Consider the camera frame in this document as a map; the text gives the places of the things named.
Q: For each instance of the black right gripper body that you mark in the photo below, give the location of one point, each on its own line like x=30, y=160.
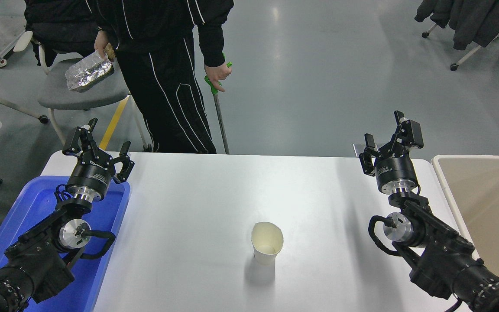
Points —
x=396, y=173

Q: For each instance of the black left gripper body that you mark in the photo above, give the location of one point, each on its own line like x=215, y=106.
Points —
x=90, y=173

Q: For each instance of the foil tray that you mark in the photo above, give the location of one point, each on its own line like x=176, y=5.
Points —
x=87, y=71

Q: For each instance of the white paper cup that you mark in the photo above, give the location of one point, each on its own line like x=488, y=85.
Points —
x=267, y=242

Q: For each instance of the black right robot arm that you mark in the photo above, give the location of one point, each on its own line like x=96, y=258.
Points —
x=448, y=260

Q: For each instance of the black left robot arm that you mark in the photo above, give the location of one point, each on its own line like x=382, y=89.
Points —
x=37, y=260

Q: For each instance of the large pale dustbin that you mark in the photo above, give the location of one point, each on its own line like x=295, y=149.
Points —
x=483, y=195

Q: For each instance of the standing person's right hand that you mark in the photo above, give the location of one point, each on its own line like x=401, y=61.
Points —
x=101, y=42

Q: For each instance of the standing person's left hand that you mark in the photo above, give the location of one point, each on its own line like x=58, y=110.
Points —
x=215, y=73

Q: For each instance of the metal floor outlet plate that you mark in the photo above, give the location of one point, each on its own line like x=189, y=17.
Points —
x=357, y=150

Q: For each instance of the grey seat chair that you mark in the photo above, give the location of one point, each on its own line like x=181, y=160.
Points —
x=72, y=93

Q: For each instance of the blue plastic tray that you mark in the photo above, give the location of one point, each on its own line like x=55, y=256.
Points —
x=37, y=199

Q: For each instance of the standing person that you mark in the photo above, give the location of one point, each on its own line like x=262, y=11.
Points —
x=167, y=99

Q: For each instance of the black jacket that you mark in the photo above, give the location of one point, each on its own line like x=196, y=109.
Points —
x=59, y=26

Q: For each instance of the white wheeled chair frame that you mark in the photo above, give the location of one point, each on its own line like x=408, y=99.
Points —
x=454, y=67

